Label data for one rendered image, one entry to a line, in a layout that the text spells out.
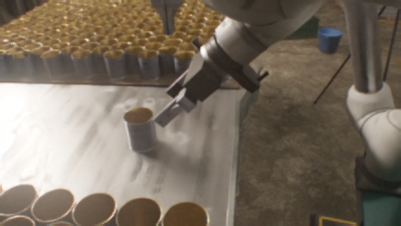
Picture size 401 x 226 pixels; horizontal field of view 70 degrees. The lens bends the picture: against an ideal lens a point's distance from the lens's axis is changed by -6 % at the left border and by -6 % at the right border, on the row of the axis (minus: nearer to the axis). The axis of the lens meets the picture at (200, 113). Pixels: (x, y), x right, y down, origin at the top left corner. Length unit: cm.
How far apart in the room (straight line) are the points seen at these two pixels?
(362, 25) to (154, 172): 79
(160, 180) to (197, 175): 8
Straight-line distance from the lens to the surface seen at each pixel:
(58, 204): 59
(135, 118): 73
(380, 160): 116
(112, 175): 67
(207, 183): 62
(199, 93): 55
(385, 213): 118
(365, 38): 112
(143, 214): 53
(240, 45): 52
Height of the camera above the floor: 153
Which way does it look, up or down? 33 degrees down
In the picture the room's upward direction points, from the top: 2 degrees counter-clockwise
